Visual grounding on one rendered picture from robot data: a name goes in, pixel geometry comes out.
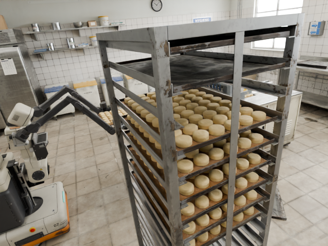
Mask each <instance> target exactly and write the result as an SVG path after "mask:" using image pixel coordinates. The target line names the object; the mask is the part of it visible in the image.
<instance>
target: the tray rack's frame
mask: <svg viewBox="0 0 328 246"><path fill-rule="evenodd" d="M304 17H305V13H294V14H283V15H273V16H262V17H252V18H241V19H230V20H216V21H205V22H195V23H184V24H173V25H163V26H152V27H144V28H136V29H127V30H119V31H111V32H102V33H97V37H98V40H99V41H140V42H150V48H151V57H152V66H153V75H154V84H155V93H156V103H157V111H158V121H159V130H160V139H161V148H162V157H163V166H164V178H165V187H166V196H167V206H168V214H169V224H170V233H171V242H172V246H183V233H182V220H181V207H180V195H179V182H178V169H177V156H176V143H175V130H174V117H173V104H172V91H171V78H170V66H169V52H168V41H171V40H179V39H187V38H194V37H202V36H210V35H218V34H226V33H234V32H235V41H234V63H233V85H232V107H231V129H230V150H229V172H228V194H227V216H226V238H225V246H231V240H232V224H233V208H234V192H235V176H236V160H237V144H238V128H239V113H240V96H241V81H242V65H243V49H244V33H245V31H250V30H258V29H266V28H273V27H281V26H297V27H296V34H295V37H293V38H286V41H285V48H284V55H283V58H292V59H291V66H290V68H288V69H282V70H281V77H280V84H279V85H281V86H286V87H287V94H286V96H284V97H281V98H279V97H278V99H277V105H276V111H280V112H283V119H282V121H280V122H278V123H275V122H274V127H273V133H274V134H276V135H278V136H280V138H279V143H278V144H276V145H271V149H270V154H271V155H273V156H275V157H277V158H276V164H274V165H272V166H268V170H267V172H268V174H270V175H272V176H273V183H271V184H269V185H267V184H266V187H265V191H267V192H268V193H270V194H271V197H270V200H269V201H267V202H263V207H265V208H266V209H267V210H268V215H267V216H266V217H264V218H262V217H261V222H263V223H264V224H265V225H266V230H265V231H263V232H262V233H261V232H259V235H260V236H261V237H262V238H263V239H264V243H263V244H262V245H261V246H267V241H268V235H269V229H270V223H271V217H272V211H273V205H274V199H275V193H276V187H277V181H278V175H279V169H280V163H281V157H282V151H283V145H284V139H285V133H286V127H287V119H288V113H289V107H290V101H291V95H292V89H293V83H294V77H295V71H296V65H297V59H298V53H299V47H300V41H301V35H302V29H303V23H304Z"/></svg>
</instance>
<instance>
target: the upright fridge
mask: <svg viewBox="0 0 328 246"><path fill-rule="evenodd" d="M9 58H12V59H13V62H14V65H15V68H16V72H17V74H11V75H5V74H4V71H3V68H2V65H1V62H0V129H3V128H6V126H7V123H8V120H7V119H8V117H9V115H10V114H11V112H12V110H13V109H14V107H15V105H16V104H17V103H22V104H24V105H26V106H28V107H31V109H32V108H33V107H35V106H39V105H41V104H42V103H44V102H45V101H44V98H43V95H42V92H41V88H40V85H39V82H38V79H37V76H36V73H35V70H34V67H33V65H32V62H31V59H30V56H29V53H28V50H27V47H26V44H25V41H24V38H23V35H22V32H21V30H18V29H3V30H0V60H1V59H9ZM45 113H47V109H46V110H45V111H44V112H42V115H41V116H40V117H42V116H43V115H44V114H45ZM40 117H34V118H33V120H32V122H35V121H37V120H38V119H39V118H40ZM32 122H31V123H32Z"/></svg>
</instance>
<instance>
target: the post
mask: <svg viewBox="0 0 328 246"><path fill-rule="evenodd" d="M96 39H97V43H98V48H99V53H100V58H101V63H102V69H103V74H104V79H105V84H106V89H107V93H108V98H109V103H110V108H111V113H112V117H113V122H114V127H115V132H116V137H117V141H118V146H119V151H120V156H121V161H122V165H123V172H124V177H125V182H126V187H127V191H128V196H129V201H130V206H131V211H132V215H133V220H134V225H135V230H136V235H137V239H138V244H139V246H144V244H143V239H142V234H141V228H140V223H139V218H138V213H137V208H136V202H135V197H134V192H133V187H132V181H131V177H130V171H129V166H128V161H127V156H126V150H125V145H124V140H123V133H122V128H121V123H120V117H119V113H118V107H117V102H116V97H115V92H114V86H113V81H112V76H111V71H110V66H109V61H108V55H107V50H106V45H105V41H99V40H98V37H97V33H96Z"/></svg>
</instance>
